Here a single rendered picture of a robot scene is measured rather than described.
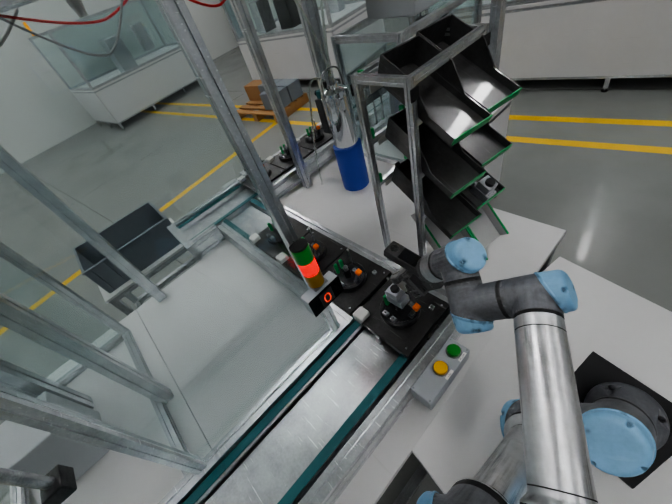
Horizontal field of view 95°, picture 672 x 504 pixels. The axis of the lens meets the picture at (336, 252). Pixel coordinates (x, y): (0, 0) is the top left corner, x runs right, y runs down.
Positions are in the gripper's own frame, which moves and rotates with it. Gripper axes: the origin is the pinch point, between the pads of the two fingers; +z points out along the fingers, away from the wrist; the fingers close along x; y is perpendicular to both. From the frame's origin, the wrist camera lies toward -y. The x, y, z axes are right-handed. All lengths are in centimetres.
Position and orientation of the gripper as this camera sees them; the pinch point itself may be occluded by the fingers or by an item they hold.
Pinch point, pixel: (392, 276)
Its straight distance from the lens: 96.8
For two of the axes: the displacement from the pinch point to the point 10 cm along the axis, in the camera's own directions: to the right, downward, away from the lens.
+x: 6.9, -6.3, 3.5
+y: 6.8, 7.3, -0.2
